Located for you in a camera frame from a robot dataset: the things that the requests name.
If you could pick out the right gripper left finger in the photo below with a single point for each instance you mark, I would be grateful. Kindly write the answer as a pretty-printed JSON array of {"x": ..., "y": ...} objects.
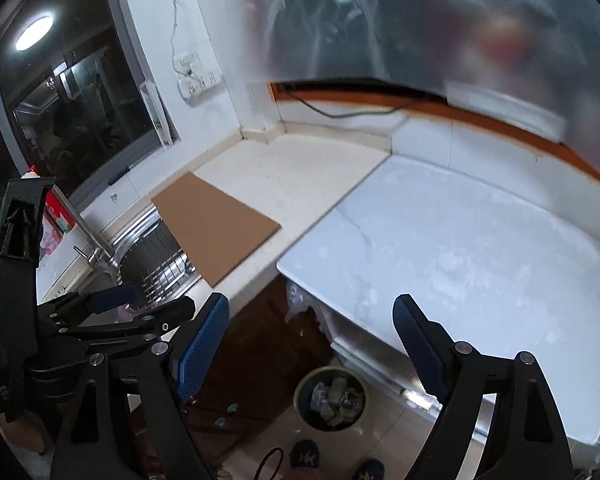
[{"x": 98, "y": 439}]

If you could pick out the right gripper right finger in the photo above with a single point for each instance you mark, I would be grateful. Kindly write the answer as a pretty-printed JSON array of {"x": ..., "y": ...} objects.
[{"x": 526, "y": 438}]

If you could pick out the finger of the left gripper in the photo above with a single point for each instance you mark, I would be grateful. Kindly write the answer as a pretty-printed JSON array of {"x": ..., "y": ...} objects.
[
  {"x": 73, "y": 308},
  {"x": 155, "y": 322}
]

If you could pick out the round trash bin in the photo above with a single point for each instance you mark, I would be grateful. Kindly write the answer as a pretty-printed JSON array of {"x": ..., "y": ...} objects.
[{"x": 331, "y": 399}]

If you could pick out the steel faucet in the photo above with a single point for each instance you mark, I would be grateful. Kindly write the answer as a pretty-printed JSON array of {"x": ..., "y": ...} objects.
[{"x": 101, "y": 258}]

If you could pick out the red dish soap bottle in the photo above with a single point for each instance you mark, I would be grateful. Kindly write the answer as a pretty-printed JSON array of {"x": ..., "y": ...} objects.
[{"x": 57, "y": 222}]

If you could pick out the steel sink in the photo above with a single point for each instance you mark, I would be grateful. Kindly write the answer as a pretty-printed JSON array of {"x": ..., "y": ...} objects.
[{"x": 148, "y": 256}]

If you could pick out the brown cardboard sheet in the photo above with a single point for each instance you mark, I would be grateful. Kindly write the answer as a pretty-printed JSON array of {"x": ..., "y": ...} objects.
[{"x": 216, "y": 231}]

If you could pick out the dark window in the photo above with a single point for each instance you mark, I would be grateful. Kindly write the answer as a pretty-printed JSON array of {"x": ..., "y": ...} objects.
[{"x": 77, "y": 98}]

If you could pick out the white wall socket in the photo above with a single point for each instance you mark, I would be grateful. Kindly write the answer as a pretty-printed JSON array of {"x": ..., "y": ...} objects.
[{"x": 198, "y": 75}]

